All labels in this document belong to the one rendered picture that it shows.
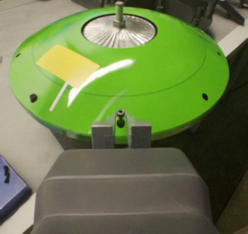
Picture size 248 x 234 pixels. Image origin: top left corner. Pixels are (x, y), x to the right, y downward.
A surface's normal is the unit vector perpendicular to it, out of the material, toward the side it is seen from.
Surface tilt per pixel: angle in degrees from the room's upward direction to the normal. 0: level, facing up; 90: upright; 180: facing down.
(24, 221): 0
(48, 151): 0
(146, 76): 17
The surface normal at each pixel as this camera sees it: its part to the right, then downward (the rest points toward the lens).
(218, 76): 0.36, -0.42
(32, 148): 0.01, -0.65
